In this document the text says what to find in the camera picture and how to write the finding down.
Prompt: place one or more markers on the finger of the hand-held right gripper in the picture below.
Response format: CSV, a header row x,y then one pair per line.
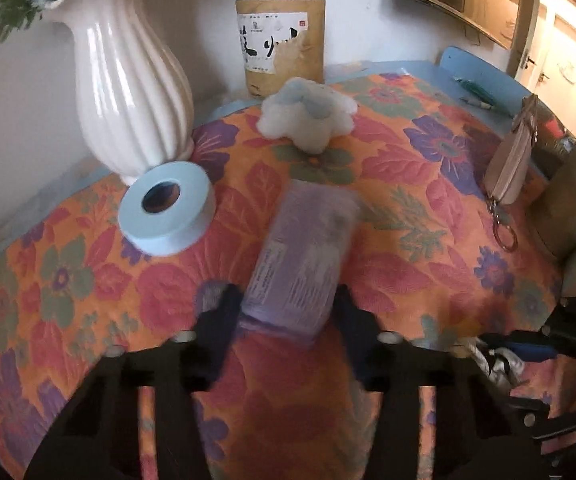
x,y
523,351
533,415

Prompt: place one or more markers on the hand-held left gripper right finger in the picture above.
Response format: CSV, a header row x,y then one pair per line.
x,y
353,340

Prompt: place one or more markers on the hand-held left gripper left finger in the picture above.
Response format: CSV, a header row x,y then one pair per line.
x,y
220,330

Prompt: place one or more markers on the grey and black socks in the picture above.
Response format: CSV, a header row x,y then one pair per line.
x,y
498,365

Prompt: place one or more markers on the purple tissue pack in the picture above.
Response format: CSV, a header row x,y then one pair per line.
x,y
298,260

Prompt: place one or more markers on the light blue tape roll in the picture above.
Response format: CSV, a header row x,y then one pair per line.
x,y
167,230

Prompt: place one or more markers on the floral tablecloth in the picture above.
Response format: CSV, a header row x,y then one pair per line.
x,y
92,285

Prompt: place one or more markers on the beige cylinder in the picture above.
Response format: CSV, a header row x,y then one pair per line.
x,y
573,200

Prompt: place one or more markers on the beige coin purse with keyring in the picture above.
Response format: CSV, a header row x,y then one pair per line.
x,y
505,170

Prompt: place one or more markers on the white and blue cloud plush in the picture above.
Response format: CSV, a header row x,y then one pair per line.
x,y
303,115

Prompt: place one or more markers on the green pen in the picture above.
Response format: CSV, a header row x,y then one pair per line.
x,y
475,92

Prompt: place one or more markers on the white ribbed ceramic vase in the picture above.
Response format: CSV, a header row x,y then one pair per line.
x,y
122,85

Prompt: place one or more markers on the tan cylindrical pen holder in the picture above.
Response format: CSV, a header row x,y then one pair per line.
x,y
298,60

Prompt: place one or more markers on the wooden door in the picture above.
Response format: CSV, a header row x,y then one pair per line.
x,y
568,60

